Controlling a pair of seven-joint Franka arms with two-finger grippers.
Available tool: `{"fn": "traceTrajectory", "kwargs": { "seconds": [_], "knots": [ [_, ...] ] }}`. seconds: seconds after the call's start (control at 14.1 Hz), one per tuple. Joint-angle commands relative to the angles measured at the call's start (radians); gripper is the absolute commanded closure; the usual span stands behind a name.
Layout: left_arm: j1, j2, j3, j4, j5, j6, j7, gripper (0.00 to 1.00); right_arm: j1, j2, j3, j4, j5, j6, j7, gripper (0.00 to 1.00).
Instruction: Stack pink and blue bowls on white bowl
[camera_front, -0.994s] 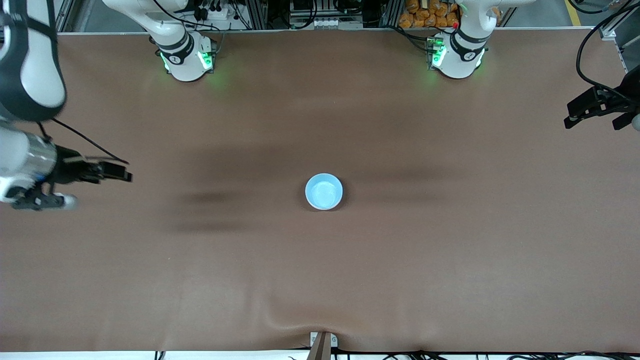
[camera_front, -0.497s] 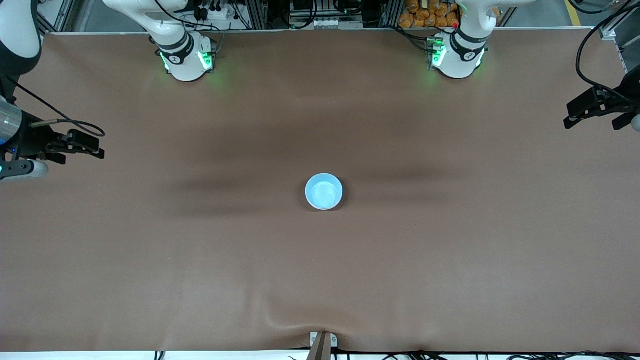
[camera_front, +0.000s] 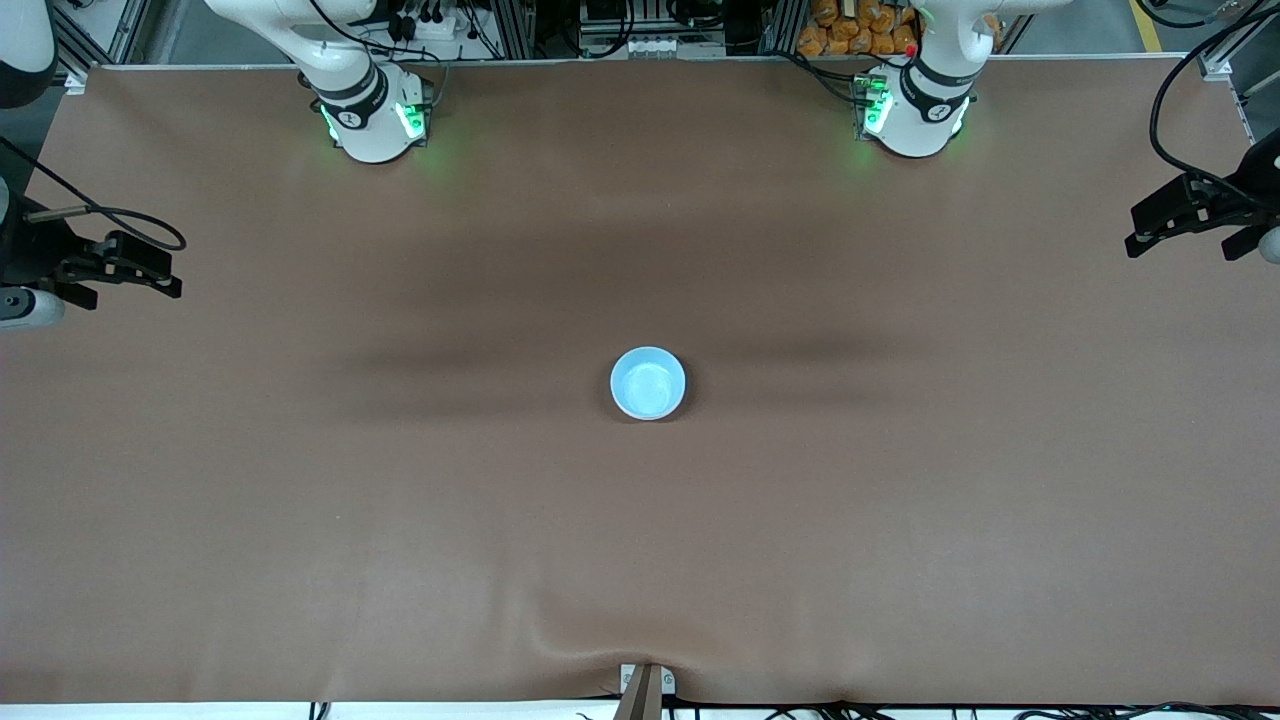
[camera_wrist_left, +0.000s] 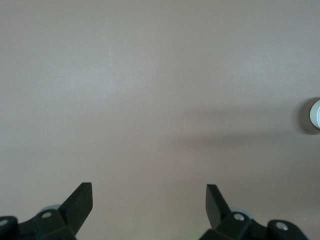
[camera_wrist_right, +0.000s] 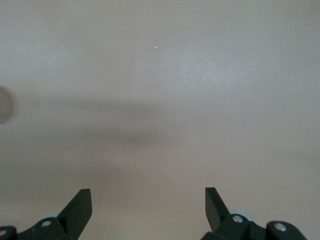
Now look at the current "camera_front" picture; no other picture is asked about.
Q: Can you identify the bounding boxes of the light blue bowl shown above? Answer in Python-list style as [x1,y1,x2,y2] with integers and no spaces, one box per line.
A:
[610,346,688,422]

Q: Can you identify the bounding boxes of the orange snack bags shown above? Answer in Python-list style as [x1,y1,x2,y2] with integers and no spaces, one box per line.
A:
[797,0,921,58]

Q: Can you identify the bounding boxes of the white power strip with plugs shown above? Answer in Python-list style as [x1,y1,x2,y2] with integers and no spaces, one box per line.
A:
[385,8,473,47]

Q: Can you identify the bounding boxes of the brown table mat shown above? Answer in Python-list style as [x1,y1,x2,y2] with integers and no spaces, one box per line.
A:
[0,58,1280,706]

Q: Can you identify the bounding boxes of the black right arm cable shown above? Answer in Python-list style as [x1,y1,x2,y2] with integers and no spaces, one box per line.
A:
[0,135,188,252]

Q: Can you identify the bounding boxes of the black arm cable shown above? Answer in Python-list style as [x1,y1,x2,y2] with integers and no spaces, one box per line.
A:
[0,135,188,252]
[1150,5,1280,206]

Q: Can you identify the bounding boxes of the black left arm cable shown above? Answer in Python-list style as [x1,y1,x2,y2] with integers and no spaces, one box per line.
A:
[1150,5,1280,206]

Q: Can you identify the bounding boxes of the aluminium frame post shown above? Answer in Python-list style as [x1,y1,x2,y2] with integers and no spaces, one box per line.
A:
[490,0,537,59]

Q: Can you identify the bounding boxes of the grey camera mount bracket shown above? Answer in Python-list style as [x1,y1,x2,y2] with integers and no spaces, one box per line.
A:
[612,663,677,720]

